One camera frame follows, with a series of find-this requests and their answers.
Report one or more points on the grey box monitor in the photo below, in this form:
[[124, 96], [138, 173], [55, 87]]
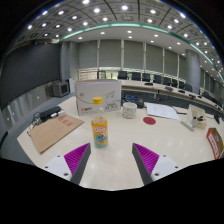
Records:
[[60, 89]]

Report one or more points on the red-bordered cardboard box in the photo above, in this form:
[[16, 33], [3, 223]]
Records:
[[215, 142]]

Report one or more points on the flat round red coaster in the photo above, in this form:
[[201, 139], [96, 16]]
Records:
[[149, 120]]

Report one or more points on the long curved conference desk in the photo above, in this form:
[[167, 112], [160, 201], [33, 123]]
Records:
[[156, 88]]

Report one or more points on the brown cardboard sheet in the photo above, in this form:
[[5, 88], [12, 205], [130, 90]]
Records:
[[55, 131]]

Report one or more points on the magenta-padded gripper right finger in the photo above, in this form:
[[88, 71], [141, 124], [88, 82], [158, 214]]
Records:
[[146, 159]]

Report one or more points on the white cardboard paper carton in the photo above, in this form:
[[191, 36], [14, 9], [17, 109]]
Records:
[[96, 90]]

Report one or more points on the white printed paper sheet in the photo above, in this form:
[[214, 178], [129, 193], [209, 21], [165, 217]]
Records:
[[161, 110]]

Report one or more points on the flat black device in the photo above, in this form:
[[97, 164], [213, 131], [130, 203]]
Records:
[[50, 112]]

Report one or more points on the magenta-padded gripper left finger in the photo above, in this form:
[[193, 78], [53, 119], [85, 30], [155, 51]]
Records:
[[77, 159]]

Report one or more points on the row of black office chairs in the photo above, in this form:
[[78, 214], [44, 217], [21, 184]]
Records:
[[146, 77]]

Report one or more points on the white printed paper cup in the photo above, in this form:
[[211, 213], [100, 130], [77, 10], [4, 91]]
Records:
[[129, 110]]

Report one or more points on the group of ceiling lights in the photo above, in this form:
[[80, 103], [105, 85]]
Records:
[[96, 10]]

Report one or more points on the yellow-capped orange-label drink bottle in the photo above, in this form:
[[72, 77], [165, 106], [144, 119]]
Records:
[[99, 133]]

